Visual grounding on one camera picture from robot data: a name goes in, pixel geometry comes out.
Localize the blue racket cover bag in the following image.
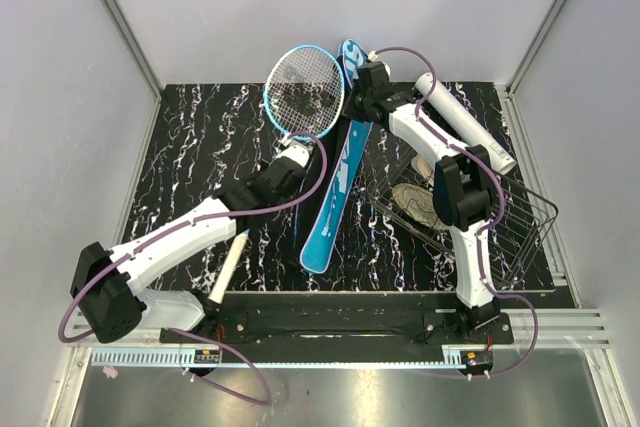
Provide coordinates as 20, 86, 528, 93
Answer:
287, 38, 374, 274

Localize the white shuttlecock tube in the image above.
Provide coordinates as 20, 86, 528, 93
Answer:
415, 73, 517, 174

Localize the blue badminton racket front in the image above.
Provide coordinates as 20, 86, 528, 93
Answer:
205, 44, 345, 303

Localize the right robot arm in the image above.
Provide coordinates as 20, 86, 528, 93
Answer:
345, 61, 504, 344

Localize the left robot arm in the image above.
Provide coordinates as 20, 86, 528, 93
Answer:
58, 142, 311, 344

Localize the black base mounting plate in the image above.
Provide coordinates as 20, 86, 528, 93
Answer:
190, 292, 514, 364

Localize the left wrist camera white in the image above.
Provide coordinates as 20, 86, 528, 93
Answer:
276, 138, 314, 168

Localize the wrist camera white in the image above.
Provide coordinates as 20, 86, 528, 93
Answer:
276, 138, 314, 168
368, 51, 391, 75

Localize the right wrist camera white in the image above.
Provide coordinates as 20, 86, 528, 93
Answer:
368, 51, 391, 75

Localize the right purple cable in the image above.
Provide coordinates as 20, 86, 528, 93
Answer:
374, 45, 539, 379

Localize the purple cable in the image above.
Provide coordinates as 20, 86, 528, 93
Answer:
58, 132, 329, 406
374, 45, 539, 379

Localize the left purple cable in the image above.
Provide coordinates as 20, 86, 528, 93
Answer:
58, 132, 329, 406

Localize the black wire dish rack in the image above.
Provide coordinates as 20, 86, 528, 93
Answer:
366, 165, 558, 293

